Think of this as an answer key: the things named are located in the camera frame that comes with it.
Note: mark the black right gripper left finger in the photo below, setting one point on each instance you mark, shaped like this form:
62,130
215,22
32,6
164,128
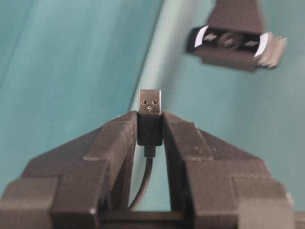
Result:
67,187

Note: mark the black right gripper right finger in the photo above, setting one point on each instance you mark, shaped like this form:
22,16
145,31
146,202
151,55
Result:
219,186

